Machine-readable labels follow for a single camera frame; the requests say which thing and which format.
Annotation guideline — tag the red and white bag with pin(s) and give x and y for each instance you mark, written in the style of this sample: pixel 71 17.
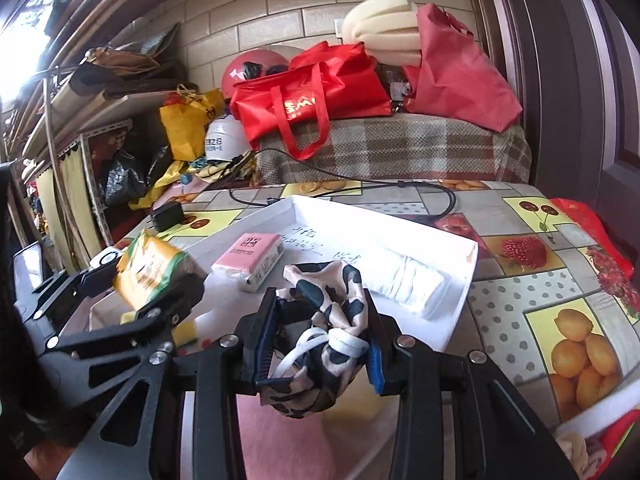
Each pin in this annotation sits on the red and white bag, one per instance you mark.
pixel 615 435

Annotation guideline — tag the brown wooden door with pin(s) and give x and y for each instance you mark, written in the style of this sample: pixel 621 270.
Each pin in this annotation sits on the brown wooden door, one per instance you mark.
pixel 565 60

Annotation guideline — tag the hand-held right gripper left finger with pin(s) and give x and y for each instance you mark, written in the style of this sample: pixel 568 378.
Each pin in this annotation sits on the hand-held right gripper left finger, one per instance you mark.
pixel 262 340

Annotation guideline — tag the black plastic bag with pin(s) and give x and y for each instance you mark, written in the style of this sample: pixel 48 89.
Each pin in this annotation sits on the black plastic bag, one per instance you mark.
pixel 122 177

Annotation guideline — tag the white cardboard tray box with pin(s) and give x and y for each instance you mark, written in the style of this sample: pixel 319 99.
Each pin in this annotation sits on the white cardboard tray box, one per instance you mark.
pixel 410 230

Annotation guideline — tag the white helmet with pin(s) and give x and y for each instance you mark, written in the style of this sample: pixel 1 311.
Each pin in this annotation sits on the white helmet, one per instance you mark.
pixel 225 140

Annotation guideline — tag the yellow sponge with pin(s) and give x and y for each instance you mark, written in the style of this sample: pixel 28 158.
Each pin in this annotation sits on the yellow sponge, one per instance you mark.
pixel 187 332

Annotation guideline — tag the cream foam sheets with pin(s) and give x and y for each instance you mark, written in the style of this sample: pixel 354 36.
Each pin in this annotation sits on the cream foam sheets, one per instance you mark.
pixel 380 25

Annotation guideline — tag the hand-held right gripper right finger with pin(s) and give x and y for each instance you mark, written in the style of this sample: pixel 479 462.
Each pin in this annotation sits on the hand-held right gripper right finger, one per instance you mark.
pixel 375 360

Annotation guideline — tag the small white round device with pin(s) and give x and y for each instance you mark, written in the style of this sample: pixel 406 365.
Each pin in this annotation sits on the small white round device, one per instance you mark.
pixel 105 258

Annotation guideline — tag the black charger adapter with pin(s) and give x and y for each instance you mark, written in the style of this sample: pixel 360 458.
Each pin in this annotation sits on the black charger adapter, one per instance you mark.
pixel 167 217

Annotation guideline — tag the pink tissue pack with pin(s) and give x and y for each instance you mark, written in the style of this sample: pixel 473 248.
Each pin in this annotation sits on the pink tissue pack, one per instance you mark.
pixel 250 255

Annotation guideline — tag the metal storage shelf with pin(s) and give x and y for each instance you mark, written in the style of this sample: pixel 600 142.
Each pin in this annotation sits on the metal storage shelf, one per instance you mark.
pixel 100 95

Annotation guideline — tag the brown paper bags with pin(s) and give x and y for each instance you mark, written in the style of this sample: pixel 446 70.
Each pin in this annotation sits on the brown paper bags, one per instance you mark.
pixel 125 62

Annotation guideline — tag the yellow plastic bag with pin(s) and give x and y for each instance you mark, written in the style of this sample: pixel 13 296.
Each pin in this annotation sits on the yellow plastic bag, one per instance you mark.
pixel 185 125

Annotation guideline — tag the yellow-green snack packet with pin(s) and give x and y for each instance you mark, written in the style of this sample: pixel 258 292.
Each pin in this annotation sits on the yellow-green snack packet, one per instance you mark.
pixel 150 265

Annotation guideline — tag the red tote bag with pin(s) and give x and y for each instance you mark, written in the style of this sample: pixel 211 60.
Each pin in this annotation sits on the red tote bag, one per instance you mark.
pixel 320 95

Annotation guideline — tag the yellow cloth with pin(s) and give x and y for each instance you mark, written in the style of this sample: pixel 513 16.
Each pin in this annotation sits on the yellow cloth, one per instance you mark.
pixel 170 175

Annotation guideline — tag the white towel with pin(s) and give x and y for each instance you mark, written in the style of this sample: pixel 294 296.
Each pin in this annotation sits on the white towel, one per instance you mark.
pixel 405 280

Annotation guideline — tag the cow print cloth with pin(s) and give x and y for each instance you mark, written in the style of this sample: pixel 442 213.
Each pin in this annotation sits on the cow print cloth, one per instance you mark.
pixel 330 305

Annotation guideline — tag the plaid blanket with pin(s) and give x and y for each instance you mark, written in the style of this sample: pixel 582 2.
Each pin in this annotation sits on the plaid blanket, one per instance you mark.
pixel 400 145

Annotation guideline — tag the pink towel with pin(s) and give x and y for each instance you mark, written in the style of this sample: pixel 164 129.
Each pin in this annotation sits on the pink towel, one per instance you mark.
pixel 280 435

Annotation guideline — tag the fruit print tablecloth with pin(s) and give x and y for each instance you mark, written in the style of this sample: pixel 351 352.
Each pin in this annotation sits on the fruit print tablecloth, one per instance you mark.
pixel 510 310

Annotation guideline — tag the red cloth on sofa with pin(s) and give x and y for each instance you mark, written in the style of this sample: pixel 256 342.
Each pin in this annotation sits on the red cloth on sofa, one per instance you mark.
pixel 460 75

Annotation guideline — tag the red helmet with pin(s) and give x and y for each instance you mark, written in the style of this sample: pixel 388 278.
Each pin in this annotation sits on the red helmet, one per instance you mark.
pixel 240 67

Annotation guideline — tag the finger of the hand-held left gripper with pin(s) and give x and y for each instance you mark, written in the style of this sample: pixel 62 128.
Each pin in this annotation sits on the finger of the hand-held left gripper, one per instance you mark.
pixel 150 320
pixel 85 280

